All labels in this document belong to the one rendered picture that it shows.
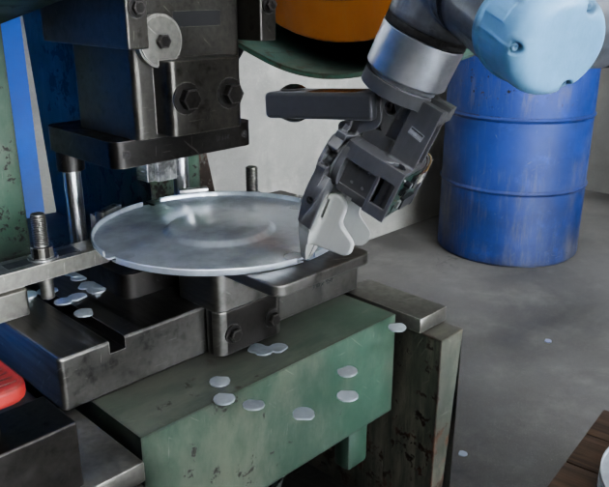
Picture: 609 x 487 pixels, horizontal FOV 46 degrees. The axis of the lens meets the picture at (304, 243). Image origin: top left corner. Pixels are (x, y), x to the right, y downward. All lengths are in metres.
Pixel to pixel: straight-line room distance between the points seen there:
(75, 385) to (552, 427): 1.43
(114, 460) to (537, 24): 0.51
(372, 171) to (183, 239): 0.26
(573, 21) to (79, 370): 0.55
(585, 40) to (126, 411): 0.54
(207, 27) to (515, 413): 1.43
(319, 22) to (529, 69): 0.67
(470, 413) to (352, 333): 1.11
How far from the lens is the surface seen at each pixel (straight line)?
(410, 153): 0.65
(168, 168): 0.92
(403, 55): 0.62
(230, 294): 0.82
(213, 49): 0.87
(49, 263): 0.87
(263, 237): 0.81
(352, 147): 0.66
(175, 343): 0.83
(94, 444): 0.74
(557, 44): 0.52
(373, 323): 0.93
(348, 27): 1.11
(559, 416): 2.03
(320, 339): 0.89
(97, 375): 0.79
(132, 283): 0.87
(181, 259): 0.76
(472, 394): 2.07
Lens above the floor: 1.05
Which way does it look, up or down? 20 degrees down
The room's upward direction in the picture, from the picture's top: straight up
